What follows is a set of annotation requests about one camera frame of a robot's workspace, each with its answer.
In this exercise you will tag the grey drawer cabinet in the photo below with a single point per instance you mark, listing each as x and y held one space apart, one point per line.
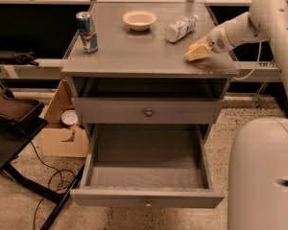
115 38

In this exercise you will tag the black object on ledge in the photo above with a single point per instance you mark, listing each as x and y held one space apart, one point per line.
18 58

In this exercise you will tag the cardboard box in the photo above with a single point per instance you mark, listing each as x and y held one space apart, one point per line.
58 139

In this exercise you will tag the grey open lower drawer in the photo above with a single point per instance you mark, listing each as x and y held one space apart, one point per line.
147 166

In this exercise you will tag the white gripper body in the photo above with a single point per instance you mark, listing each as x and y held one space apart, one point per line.
217 41

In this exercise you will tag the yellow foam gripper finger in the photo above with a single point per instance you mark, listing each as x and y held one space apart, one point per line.
199 44
197 54

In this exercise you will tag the white bowl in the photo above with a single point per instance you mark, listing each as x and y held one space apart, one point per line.
139 20

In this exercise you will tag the white cup in box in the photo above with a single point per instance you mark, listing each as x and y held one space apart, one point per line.
69 117

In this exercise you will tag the grey closed upper drawer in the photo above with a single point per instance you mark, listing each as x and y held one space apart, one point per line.
146 111

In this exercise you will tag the black chair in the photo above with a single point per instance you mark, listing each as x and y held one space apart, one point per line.
13 140

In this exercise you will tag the blue silver drink can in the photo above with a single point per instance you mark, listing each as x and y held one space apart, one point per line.
87 31

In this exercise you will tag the white plastic bottle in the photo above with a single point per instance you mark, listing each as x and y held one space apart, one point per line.
180 28

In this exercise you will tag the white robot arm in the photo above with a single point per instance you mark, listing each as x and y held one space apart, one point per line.
258 161

